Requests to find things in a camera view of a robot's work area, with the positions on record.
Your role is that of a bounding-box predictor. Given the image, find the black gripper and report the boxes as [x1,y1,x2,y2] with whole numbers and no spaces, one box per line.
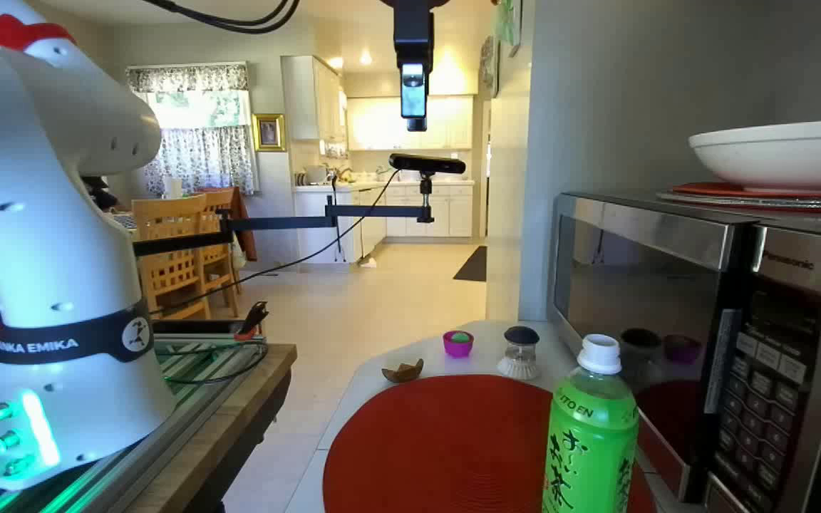
[380,0,450,133]

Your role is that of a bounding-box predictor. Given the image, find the small purple cup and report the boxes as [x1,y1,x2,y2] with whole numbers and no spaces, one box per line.
[443,327,477,361]

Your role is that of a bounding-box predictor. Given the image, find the small dark cup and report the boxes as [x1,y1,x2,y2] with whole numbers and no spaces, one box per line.
[497,324,544,381]

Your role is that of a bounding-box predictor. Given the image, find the white upper kitchen cabinet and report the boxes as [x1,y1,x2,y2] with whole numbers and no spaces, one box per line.
[279,50,349,144]

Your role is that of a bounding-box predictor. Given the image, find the white base kitchen cabinets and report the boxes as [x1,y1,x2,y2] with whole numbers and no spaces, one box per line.
[293,178,480,261]

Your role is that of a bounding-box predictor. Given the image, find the dark door mat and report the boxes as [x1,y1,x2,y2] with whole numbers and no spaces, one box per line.
[450,241,490,284]

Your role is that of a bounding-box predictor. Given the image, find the patterned window curtain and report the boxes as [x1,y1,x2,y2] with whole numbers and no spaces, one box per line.
[126,62,262,200]

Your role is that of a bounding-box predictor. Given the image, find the light wooden chair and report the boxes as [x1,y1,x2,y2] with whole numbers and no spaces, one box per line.
[193,186,245,310]
[131,193,229,322]

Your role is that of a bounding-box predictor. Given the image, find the small brown object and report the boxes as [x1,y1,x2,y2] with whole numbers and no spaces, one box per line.
[380,355,427,386]

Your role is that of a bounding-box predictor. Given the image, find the black clamp with red tips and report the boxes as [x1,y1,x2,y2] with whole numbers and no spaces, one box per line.
[152,300,273,348]

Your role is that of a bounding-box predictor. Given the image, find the round red placemat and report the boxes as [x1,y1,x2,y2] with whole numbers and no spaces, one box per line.
[322,374,659,513]

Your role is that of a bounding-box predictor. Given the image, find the red plate under bowl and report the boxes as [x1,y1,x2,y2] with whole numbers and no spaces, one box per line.
[657,178,821,213]

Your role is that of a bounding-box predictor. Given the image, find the white shallow bowl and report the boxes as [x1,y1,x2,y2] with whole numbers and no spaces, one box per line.
[688,116,821,190]

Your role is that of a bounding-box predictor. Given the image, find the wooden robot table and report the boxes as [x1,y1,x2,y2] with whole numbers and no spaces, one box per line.
[0,339,299,513]

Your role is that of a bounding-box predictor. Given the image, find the green tea bottle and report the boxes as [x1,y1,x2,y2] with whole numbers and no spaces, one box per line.
[538,331,642,513]

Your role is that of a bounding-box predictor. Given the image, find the stainless steel microwave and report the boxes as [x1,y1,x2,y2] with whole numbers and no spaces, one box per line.
[548,190,821,513]

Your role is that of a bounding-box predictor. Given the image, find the black stereo camera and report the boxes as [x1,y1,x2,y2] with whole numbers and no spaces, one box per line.
[389,151,467,177]

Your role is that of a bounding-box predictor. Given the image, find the gold picture frame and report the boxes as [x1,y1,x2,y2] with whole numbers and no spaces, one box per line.
[250,111,289,153]

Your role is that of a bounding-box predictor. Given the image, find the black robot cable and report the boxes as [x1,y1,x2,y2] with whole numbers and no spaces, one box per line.
[144,0,306,37]

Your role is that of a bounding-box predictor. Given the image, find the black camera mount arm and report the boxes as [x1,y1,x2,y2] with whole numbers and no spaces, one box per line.
[131,171,437,257]

